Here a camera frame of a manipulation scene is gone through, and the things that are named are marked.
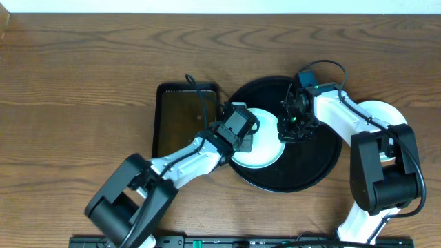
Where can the light green plate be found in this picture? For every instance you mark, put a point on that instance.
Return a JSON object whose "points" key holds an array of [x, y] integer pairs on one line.
{"points": [[383, 111], [266, 147]]}

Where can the round black serving tray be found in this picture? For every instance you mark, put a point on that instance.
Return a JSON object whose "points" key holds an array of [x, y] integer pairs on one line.
{"points": [[301, 165]]}

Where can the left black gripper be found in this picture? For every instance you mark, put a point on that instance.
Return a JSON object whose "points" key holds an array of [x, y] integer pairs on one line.
{"points": [[244, 145]]}

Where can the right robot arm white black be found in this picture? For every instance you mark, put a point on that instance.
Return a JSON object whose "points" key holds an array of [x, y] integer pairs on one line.
{"points": [[386, 179]]}

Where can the black rectangular water tray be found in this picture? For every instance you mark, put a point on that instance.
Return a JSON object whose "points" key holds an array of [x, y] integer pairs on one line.
{"points": [[179, 115]]}

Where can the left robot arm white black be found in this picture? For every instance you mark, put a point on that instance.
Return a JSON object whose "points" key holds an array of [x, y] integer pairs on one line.
{"points": [[128, 207]]}

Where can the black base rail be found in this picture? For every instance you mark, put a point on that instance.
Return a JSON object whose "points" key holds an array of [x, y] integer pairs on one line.
{"points": [[194, 242]]}

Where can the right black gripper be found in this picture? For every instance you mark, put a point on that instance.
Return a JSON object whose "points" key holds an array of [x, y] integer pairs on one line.
{"points": [[286, 136]]}

